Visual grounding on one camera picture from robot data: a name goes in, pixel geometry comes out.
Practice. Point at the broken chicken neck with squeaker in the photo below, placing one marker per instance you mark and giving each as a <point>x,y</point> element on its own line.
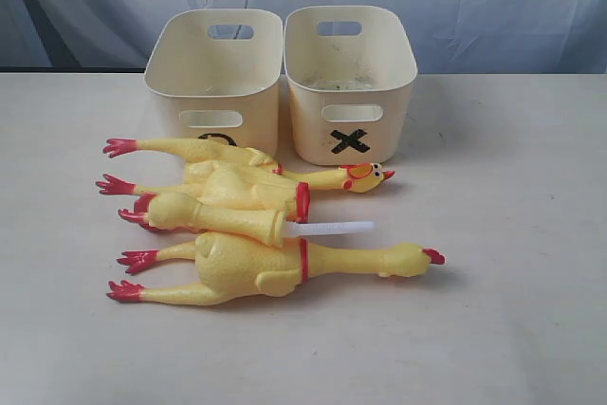
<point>167,211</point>

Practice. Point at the headless yellow rubber chicken body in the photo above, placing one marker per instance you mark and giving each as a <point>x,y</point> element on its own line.
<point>239,190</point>

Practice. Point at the yellow rubber chicken face down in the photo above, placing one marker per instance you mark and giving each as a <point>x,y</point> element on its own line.
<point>231,266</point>

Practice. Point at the yellow rubber chicken facing up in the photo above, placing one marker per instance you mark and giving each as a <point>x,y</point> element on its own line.
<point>358,178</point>

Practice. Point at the cream bin with X mark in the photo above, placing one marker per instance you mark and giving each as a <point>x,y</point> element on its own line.
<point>350,72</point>

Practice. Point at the cream bin with circle mark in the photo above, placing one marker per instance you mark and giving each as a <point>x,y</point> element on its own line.
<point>215,73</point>

